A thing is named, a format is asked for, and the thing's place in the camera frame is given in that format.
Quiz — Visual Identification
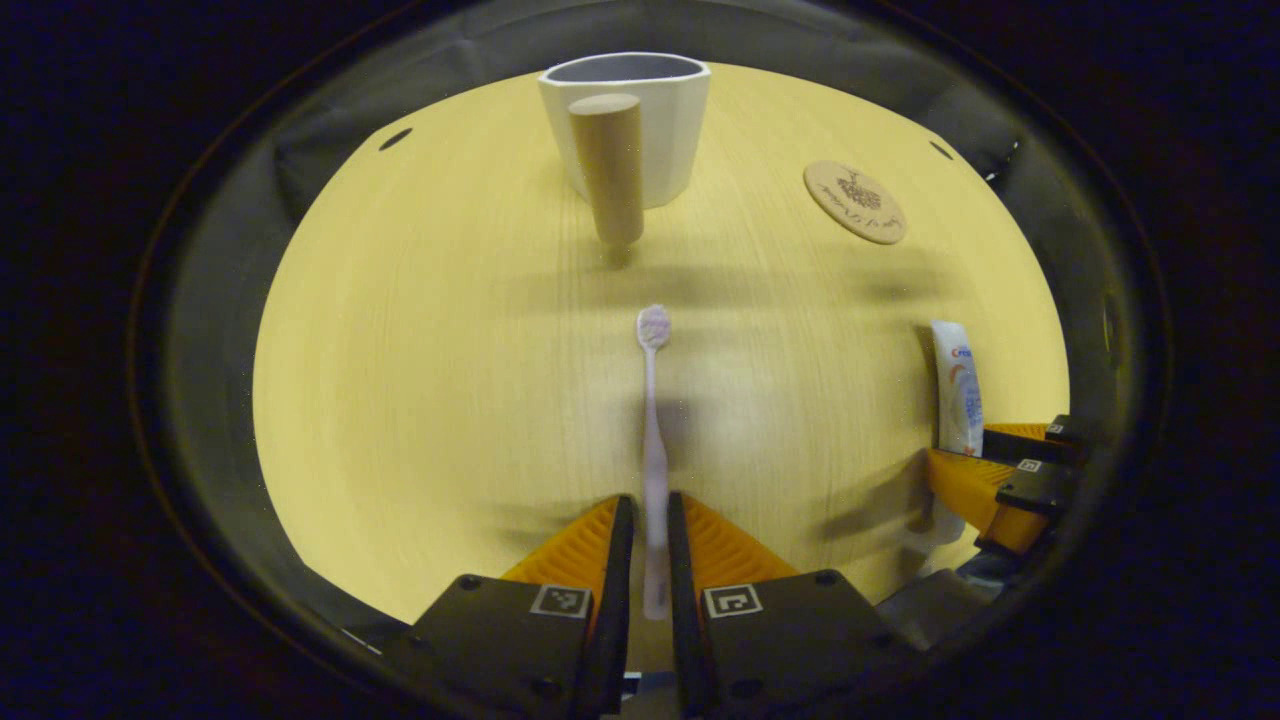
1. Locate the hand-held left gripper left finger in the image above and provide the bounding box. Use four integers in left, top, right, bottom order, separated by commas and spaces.
385, 493, 637, 720

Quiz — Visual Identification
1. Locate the white toothpaste tube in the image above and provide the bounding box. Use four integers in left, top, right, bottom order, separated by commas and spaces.
905, 320, 987, 549

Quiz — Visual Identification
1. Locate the round wooden coaster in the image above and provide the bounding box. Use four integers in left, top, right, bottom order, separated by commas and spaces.
803, 160, 909, 246

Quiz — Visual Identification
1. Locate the white cup with wooden handle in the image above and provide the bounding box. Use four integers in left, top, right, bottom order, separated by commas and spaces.
537, 52, 713, 249

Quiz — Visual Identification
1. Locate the pale pink toothbrush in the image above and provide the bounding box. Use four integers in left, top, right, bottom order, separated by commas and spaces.
636, 304, 674, 621

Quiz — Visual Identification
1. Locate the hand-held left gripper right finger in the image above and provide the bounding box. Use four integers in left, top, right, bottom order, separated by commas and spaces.
667, 490, 922, 720

